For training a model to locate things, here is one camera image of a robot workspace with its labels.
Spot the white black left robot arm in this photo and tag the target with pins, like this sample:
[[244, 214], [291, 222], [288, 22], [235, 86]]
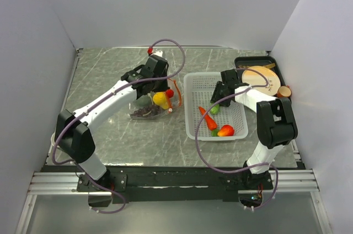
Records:
[[73, 132]]

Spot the red orange mango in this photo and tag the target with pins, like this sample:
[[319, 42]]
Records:
[[169, 93]]

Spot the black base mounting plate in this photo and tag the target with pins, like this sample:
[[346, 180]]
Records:
[[140, 183]]

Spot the white plastic perforated basket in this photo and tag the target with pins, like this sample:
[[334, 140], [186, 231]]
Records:
[[198, 90]]

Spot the brown ceramic cup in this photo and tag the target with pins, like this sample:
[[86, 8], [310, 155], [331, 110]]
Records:
[[284, 92]]

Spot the yellow bell pepper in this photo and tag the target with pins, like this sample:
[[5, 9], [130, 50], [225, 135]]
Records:
[[160, 99]]

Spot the gold knife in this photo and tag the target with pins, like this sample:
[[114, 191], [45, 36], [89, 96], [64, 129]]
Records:
[[269, 66]]

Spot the black rectangular tray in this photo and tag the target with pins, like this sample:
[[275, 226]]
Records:
[[275, 63]]

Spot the green bitter gourd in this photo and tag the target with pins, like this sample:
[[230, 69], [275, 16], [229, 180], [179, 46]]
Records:
[[215, 109]]

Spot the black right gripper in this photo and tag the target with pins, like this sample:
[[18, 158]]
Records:
[[215, 96]]

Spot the dark purple grape bunch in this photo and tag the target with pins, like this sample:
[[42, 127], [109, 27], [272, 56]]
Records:
[[146, 112]]

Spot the clear zip top bag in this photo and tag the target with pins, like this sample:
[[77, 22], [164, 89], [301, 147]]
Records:
[[176, 101]]

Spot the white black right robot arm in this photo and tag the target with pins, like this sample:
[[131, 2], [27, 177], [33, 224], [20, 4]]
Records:
[[276, 125]]

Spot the aluminium frame rail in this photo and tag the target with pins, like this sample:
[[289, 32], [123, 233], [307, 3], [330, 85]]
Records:
[[52, 183]]

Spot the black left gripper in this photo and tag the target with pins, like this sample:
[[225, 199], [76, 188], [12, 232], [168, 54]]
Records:
[[164, 87]]

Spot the orange carrot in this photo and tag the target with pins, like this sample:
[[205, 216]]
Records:
[[211, 124]]

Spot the green netted melon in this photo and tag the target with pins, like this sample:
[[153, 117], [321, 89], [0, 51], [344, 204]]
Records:
[[144, 101]]

